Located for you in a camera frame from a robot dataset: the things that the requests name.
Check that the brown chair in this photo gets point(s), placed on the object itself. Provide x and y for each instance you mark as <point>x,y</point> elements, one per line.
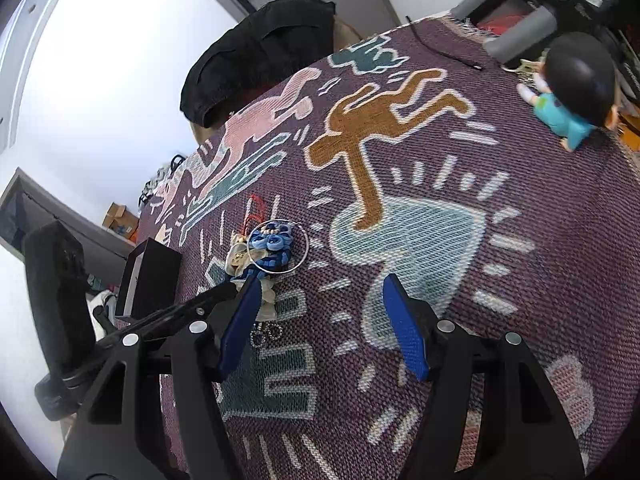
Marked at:
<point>347,35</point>

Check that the purple printed blanket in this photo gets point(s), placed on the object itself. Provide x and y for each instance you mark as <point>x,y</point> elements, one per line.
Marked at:
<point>450,220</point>

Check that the brown cardboard box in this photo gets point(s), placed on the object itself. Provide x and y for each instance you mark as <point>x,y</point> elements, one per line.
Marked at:
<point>119,220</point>

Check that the small rhinestone earrings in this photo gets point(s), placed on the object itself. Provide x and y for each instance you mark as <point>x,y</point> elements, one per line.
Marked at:
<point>267,334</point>

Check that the grey side doorway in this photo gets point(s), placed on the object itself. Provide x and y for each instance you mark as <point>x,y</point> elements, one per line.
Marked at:
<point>50,205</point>

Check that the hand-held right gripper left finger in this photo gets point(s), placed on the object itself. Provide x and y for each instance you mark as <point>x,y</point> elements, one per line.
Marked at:
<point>242,320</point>

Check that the black grey machine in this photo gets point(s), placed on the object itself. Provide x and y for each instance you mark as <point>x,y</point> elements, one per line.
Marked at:
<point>530,5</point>

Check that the blue-shirted doll figurine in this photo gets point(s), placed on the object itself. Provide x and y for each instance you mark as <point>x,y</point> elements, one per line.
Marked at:
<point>575,85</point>

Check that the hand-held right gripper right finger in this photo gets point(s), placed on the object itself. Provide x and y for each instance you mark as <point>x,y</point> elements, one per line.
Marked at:
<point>405,330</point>

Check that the black jewelry box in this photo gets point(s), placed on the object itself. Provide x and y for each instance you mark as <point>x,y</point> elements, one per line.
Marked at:
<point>152,280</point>

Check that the black shoe rack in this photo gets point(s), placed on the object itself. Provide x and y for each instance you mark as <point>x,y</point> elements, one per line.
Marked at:
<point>157,180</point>

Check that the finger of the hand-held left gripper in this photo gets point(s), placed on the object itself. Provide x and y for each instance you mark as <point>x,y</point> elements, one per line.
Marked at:
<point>175,310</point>

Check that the beige fabric ornament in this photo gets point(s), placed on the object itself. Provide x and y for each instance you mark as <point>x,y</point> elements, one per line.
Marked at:
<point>235,260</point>

